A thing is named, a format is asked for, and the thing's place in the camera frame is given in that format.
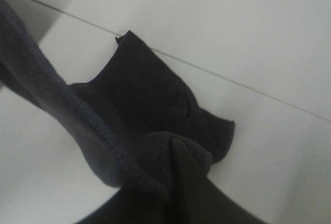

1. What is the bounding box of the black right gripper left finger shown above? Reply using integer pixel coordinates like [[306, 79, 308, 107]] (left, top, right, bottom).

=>
[[78, 187, 178, 223]]

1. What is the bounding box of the dark grey towel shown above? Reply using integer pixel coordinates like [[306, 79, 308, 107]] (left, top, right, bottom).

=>
[[1, 1, 235, 198]]

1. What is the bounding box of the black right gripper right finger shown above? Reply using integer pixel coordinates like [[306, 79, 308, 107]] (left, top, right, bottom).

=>
[[171, 139, 264, 223]]

